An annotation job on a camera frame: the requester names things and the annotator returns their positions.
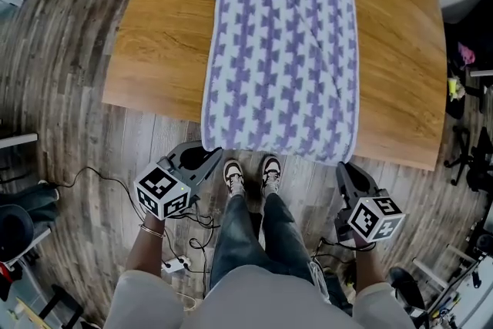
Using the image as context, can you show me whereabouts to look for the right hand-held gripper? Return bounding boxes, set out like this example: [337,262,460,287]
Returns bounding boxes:
[334,162,407,243]

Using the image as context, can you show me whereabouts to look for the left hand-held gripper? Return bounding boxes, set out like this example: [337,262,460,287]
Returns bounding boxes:
[133,141,224,221]

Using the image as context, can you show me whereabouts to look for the purple patterned towel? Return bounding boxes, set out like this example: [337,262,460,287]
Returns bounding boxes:
[200,0,360,166]

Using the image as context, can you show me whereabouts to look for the person's right forearm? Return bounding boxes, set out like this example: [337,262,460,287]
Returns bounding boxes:
[352,242,386,296]

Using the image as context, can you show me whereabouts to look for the person's left forearm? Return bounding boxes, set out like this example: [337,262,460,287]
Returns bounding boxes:
[125,211,166,278]

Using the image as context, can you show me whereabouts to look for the person's left shoe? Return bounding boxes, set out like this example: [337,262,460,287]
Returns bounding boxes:
[223,159,247,197]

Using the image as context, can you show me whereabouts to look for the person's shoe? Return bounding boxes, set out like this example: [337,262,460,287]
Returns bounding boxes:
[260,154,282,196]
[223,159,247,197]

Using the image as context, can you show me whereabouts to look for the person's right shoe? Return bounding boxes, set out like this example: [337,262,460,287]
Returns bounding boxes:
[260,154,282,196]

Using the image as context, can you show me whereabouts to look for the person's dark jeans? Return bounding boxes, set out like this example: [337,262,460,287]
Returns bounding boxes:
[210,192,320,290]

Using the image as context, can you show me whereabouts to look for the white power strip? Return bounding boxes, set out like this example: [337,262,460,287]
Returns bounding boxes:
[161,256,193,274]

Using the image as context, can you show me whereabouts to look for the black office chair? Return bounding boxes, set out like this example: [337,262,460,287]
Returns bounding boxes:
[442,22,493,120]
[443,126,493,193]

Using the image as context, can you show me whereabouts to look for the small bright yellow cup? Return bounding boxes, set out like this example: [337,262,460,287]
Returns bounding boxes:
[446,76,461,101]

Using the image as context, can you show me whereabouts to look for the person's beige shirt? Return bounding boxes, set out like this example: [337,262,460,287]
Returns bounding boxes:
[102,267,417,329]

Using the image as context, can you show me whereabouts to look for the pink cloth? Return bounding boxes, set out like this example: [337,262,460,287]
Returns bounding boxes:
[457,42,477,69]

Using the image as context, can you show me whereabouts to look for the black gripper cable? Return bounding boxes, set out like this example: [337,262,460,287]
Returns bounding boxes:
[310,237,377,267]
[163,200,220,274]

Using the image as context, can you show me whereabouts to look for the thin metal bracelet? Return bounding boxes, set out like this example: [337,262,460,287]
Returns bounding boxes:
[139,223,165,239]

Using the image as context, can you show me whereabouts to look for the black floor cable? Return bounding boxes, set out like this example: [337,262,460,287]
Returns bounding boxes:
[53,165,139,205]

